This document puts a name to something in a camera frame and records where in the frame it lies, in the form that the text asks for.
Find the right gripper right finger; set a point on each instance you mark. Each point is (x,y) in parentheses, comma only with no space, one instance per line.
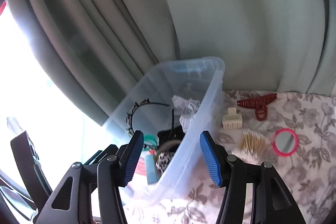
(228,172)

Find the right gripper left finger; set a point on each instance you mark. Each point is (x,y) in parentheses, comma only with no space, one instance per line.
(114,172)

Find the bag of cotton swabs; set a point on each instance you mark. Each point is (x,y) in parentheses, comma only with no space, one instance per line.
(252,147)

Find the cream hair claw clip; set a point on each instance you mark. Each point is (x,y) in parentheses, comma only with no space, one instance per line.
(233,119)

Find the pink round pocket mirror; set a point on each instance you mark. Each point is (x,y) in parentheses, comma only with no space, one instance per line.
(285,142)

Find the dark red hair claw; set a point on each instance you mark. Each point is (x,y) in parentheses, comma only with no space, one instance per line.
(259,104)

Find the black lace headband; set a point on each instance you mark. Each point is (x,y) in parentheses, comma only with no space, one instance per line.
(148,117)

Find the leopard print scrunchie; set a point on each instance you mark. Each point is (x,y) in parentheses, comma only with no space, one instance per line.
(165,153)

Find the floral white blanket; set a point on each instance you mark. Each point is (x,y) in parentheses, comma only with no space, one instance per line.
(309,172)

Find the crumpled white paper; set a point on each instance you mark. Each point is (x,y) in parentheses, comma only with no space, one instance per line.
(186,109)

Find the clear plastic storage bin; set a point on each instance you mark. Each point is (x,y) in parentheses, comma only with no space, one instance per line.
(199,79)

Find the grey-green curtain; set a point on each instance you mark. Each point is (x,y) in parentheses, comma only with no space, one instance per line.
(95,51)

